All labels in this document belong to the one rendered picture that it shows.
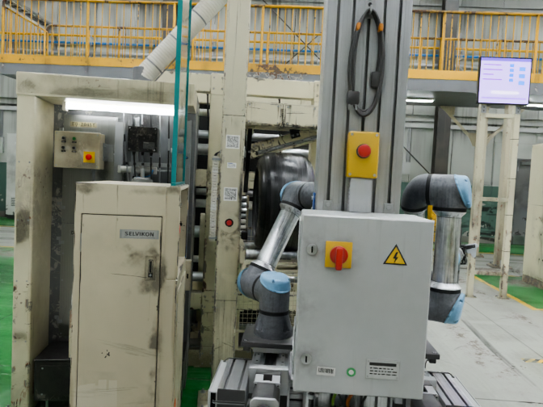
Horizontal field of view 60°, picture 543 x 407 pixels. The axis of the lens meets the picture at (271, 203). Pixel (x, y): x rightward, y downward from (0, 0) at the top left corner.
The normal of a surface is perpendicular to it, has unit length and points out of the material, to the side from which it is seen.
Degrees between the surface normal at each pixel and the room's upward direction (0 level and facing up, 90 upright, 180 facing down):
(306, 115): 90
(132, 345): 90
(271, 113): 90
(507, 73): 90
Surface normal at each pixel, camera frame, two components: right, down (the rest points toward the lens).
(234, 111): 0.11, 0.06
